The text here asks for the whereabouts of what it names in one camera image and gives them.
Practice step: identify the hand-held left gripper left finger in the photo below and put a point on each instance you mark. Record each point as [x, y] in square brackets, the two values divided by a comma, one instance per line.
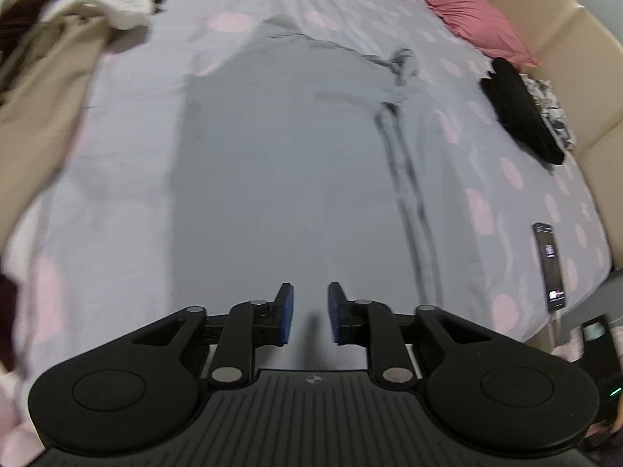
[288, 311]

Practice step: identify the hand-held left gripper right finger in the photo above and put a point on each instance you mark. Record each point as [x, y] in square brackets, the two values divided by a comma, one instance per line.
[335, 311]

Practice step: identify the light grey garment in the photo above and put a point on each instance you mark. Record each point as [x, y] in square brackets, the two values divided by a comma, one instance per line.
[292, 155]

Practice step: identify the black smartphone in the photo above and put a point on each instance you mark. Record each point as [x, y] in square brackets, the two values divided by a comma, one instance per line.
[550, 267]

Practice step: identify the black and white printed cloth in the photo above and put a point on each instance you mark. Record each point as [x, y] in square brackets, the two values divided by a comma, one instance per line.
[555, 112]

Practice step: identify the black folded garment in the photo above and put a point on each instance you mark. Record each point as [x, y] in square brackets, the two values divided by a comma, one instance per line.
[521, 107]

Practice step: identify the beige padded headboard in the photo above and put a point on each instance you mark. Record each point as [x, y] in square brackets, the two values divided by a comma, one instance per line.
[584, 82]

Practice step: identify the pink fleece cloth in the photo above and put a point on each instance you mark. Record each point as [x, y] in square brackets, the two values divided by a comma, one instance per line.
[12, 423]

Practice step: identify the beige garment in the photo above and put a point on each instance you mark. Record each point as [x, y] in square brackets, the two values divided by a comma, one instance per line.
[39, 107]

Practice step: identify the pink pillow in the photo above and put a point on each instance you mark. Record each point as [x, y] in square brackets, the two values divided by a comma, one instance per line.
[462, 9]

